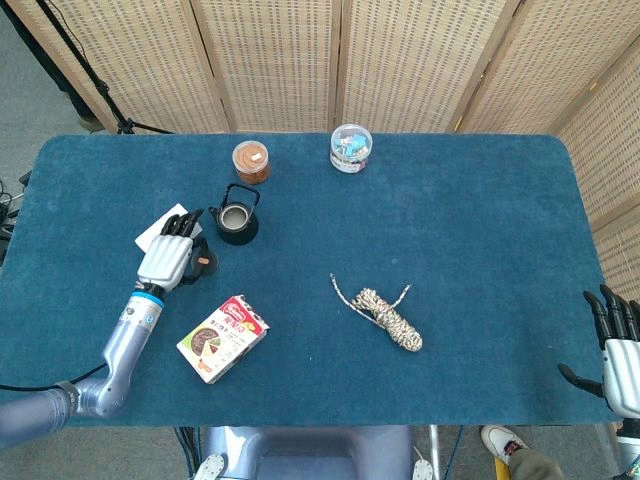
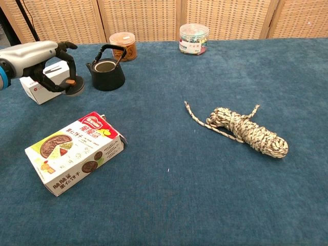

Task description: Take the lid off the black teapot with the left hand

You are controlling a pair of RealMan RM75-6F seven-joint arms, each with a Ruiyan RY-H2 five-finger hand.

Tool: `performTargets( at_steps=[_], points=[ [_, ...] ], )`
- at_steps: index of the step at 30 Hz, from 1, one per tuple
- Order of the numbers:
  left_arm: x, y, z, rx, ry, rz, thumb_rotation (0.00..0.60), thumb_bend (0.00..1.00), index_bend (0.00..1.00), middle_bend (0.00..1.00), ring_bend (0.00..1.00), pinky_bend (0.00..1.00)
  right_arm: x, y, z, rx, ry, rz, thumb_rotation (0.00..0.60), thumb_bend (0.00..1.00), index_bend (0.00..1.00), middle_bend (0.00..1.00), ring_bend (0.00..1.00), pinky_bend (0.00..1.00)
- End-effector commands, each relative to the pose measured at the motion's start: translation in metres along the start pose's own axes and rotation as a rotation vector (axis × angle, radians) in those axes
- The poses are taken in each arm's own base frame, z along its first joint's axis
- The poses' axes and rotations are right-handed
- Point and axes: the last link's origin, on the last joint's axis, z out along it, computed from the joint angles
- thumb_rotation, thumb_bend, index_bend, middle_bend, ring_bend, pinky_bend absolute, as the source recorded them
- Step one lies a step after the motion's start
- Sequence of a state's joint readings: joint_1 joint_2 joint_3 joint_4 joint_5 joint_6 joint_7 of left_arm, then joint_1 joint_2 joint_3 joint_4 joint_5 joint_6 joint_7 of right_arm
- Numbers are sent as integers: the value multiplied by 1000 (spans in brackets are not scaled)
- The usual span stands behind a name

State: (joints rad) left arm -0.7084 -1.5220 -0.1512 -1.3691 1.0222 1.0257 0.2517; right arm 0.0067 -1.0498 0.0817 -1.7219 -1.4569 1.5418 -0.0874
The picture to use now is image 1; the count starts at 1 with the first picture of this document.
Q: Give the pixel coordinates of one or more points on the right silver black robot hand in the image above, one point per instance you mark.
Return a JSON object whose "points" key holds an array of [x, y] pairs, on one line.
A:
{"points": [[622, 365]]}

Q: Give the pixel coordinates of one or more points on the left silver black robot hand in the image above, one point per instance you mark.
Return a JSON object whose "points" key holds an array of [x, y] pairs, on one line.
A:
{"points": [[165, 260]]}

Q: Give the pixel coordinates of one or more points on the black teapot lid orange knob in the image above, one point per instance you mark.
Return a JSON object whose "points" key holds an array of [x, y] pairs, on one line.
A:
{"points": [[210, 262]]}

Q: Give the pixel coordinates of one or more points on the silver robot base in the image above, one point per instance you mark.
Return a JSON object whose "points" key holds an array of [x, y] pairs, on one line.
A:
{"points": [[310, 455]]}

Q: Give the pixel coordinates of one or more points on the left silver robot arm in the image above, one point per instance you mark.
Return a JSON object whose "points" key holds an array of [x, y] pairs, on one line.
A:
{"points": [[127, 340]]}

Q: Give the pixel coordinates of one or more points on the black cast iron teapot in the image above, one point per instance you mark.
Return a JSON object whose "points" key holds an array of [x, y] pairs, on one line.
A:
{"points": [[245, 235]]}

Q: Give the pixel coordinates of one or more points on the white paper card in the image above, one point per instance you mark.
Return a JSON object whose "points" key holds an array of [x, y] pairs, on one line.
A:
{"points": [[152, 231]]}

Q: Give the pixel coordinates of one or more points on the nut biscuit box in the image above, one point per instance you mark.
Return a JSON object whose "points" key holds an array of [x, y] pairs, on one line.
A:
{"points": [[220, 340]]}

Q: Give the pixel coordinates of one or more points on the orange filled plastic jar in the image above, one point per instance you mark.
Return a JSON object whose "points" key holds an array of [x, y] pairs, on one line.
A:
{"points": [[251, 159]]}

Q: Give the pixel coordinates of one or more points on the olive trouser leg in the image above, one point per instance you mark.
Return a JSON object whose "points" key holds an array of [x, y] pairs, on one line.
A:
{"points": [[535, 467]]}

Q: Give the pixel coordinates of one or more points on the white sneaker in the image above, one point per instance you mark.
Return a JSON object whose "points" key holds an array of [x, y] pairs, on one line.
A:
{"points": [[502, 441]]}

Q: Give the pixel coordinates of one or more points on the black tripod stand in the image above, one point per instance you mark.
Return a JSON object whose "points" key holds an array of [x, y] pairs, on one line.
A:
{"points": [[90, 75]]}

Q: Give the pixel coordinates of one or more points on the clear jar of coloured clips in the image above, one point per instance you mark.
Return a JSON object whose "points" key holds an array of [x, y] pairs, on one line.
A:
{"points": [[351, 147]]}

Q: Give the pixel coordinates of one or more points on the blue table cloth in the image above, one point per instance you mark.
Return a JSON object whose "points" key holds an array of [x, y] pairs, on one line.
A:
{"points": [[450, 225]]}

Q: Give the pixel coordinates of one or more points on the woven wooden folding screen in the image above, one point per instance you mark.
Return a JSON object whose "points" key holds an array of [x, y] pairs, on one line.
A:
{"points": [[280, 65]]}

